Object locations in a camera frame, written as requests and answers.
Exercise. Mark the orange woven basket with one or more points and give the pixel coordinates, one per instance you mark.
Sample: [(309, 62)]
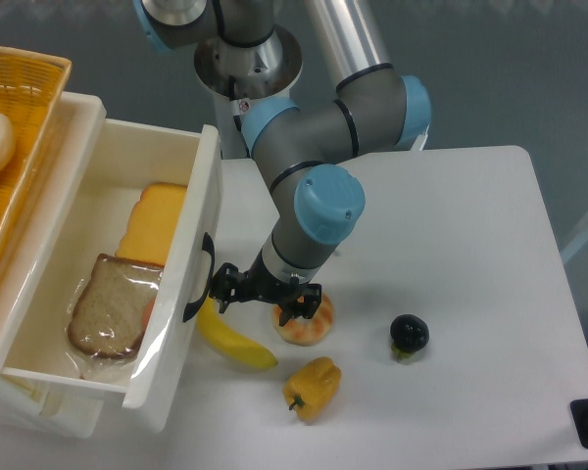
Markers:
[(31, 85)]

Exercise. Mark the white top drawer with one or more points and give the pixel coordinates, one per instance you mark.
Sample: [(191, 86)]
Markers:
[(127, 158)]

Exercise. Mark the yellow cake slice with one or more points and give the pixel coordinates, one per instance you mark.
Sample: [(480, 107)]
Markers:
[(152, 223)]

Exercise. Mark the yellow bell pepper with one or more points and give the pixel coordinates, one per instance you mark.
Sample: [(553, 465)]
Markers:
[(309, 390)]

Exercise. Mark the yellow banana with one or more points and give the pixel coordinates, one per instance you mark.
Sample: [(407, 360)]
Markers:
[(231, 343)]

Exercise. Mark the dark purple eggplant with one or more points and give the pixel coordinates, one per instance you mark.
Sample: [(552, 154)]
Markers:
[(409, 335)]

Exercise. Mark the orange glazed donut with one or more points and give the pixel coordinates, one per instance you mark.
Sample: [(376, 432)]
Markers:
[(306, 332)]

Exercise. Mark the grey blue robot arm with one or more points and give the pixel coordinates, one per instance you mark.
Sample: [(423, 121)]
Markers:
[(249, 62)]

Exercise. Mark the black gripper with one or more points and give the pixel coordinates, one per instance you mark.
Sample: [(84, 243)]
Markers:
[(294, 298)]

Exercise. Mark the brown bread slice in wrap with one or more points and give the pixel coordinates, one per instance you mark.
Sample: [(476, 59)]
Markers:
[(107, 319)]

